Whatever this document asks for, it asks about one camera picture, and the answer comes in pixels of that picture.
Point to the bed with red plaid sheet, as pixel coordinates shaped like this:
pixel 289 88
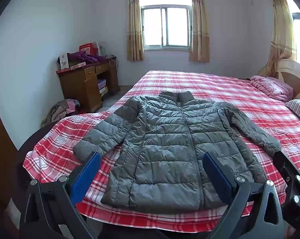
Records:
pixel 214 92

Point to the grey puffer jacket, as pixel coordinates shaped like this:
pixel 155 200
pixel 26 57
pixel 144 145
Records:
pixel 165 154

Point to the dark wooden footboard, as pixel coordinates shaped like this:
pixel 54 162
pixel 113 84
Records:
pixel 28 142

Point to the red patterned flat box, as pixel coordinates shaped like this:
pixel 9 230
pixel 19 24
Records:
pixel 75 67

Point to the wooden desk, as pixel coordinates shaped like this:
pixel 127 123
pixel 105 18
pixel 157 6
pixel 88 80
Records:
pixel 75 87

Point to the pile of clothes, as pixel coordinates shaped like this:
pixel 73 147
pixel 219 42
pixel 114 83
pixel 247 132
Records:
pixel 60 109

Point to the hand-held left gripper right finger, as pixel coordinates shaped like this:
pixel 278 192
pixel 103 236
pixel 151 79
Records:
pixel 219 176

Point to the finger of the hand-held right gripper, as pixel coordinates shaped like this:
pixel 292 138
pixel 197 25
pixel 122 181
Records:
pixel 286 164

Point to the white box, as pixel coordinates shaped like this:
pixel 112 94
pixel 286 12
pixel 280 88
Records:
pixel 64 61

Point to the purple clothes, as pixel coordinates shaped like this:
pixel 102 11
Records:
pixel 82 56

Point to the yellow curtain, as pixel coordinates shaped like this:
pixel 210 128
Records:
pixel 280 29
pixel 134 29
pixel 199 29

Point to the wooden headboard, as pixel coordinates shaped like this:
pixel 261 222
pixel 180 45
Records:
pixel 289 67

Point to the pink folded quilt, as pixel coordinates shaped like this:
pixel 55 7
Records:
pixel 271 87

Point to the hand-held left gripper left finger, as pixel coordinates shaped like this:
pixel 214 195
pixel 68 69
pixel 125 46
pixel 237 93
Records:
pixel 86 176

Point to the sliding window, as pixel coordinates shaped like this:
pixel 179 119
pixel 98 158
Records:
pixel 165 27

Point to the brown wooden door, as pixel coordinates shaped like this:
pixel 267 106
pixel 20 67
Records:
pixel 0 142

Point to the stack of books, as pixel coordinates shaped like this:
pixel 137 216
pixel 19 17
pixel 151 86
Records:
pixel 102 84

